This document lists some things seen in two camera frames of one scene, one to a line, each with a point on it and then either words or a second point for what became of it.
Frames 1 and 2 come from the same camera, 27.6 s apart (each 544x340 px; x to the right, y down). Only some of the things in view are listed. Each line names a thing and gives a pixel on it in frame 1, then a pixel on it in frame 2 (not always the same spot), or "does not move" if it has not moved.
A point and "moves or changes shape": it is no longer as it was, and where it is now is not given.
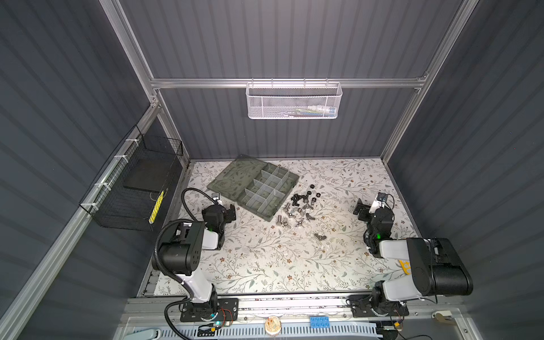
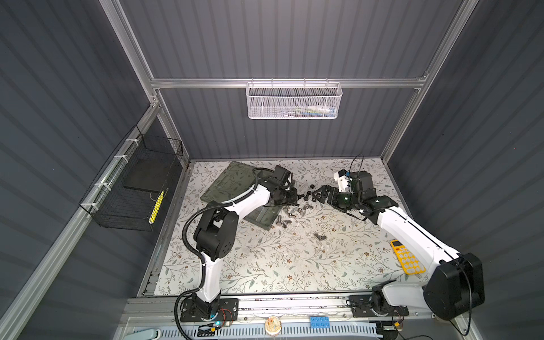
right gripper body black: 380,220 → 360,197
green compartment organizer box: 260,188 moves or changes shape
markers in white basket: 314,110 does not move
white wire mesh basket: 293,100 does not move
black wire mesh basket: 127,193 does not move
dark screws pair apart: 320,237 does not move
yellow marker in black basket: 155,210 does not move
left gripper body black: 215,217 → 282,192
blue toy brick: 319,322 does not move
